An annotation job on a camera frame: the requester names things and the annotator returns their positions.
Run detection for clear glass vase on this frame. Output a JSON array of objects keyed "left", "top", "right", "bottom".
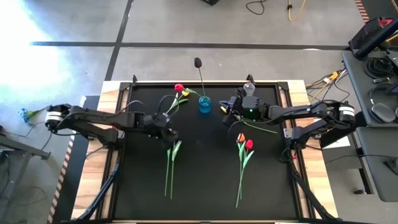
[{"left": 243, "top": 82, "right": 256, "bottom": 96}]

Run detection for black metal table frame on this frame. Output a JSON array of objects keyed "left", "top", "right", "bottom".
[{"left": 110, "top": 80, "right": 307, "bottom": 223}]

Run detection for black floor panel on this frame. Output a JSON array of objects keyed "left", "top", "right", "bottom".
[{"left": 51, "top": 95, "right": 101, "bottom": 223}]

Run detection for black stand base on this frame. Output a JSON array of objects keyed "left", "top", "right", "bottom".
[{"left": 382, "top": 157, "right": 398, "bottom": 175}]

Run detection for grey desk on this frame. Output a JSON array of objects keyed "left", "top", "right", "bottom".
[
  {"left": 355, "top": 126, "right": 398, "bottom": 203},
  {"left": 341, "top": 49, "right": 398, "bottom": 128}
]

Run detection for white paper sheet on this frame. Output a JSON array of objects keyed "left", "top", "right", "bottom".
[{"left": 323, "top": 136, "right": 351, "bottom": 149}]

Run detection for grey metal stand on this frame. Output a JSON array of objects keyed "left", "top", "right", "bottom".
[{"left": 0, "top": 124, "right": 51, "bottom": 224}]

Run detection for orange artificial tulip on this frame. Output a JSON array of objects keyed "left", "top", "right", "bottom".
[
  {"left": 169, "top": 140, "right": 183, "bottom": 200},
  {"left": 236, "top": 133, "right": 247, "bottom": 200}
]

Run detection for black looped floor cable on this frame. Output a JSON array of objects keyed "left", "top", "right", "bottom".
[{"left": 245, "top": 0, "right": 267, "bottom": 16}]

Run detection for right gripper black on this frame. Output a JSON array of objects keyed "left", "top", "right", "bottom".
[{"left": 218, "top": 95, "right": 270, "bottom": 128}]

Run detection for blue glass vase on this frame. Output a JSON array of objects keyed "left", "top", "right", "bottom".
[{"left": 198, "top": 95, "right": 212, "bottom": 114}]

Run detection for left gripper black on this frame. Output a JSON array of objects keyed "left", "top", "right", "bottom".
[{"left": 142, "top": 111, "right": 180, "bottom": 151}]

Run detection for black red tool case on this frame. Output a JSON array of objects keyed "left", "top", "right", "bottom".
[{"left": 348, "top": 16, "right": 396, "bottom": 50}]

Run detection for blue artificial flower bunch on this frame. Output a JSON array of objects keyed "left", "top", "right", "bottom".
[{"left": 20, "top": 105, "right": 52, "bottom": 126}]

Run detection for black coiled cable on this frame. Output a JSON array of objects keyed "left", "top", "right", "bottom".
[{"left": 363, "top": 57, "right": 394, "bottom": 79}]

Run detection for black slanted desk beam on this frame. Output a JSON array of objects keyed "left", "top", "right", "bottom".
[{"left": 319, "top": 111, "right": 368, "bottom": 149}]

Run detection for black slanted pole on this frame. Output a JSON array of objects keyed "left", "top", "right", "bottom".
[{"left": 354, "top": 18, "right": 398, "bottom": 60}]

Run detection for dark headphones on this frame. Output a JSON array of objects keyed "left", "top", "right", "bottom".
[{"left": 368, "top": 83, "right": 398, "bottom": 124}]

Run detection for yellow extension cable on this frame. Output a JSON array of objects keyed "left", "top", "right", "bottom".
[{"left": 307, "top": 70, "right": 340, "bottom": 94}]

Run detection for red artificial tulip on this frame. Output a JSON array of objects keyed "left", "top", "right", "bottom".
[
  {"left": 235, "top": 139, "right": 255, "bottom": 208},
  {"left": 166, "top": 83, "right": 185, "bottom": 115}
]

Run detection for black diagonal frame strut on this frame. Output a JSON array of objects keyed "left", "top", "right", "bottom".
[
  {"left": 287, "top": 161, "right": 338, "bottom": 222},
  {"left": 73, "top": 155, "right": 122, "bottom": 222}
]

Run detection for yellow floor cable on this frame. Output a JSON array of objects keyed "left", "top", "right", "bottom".
[{"left": 287, "top": 0, "right": 308, "bottom": 22}]

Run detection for orange black hazard strip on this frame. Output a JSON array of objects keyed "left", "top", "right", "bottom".
[{"left": 46, "top": 136, "right": 75, "bottom": 224}]

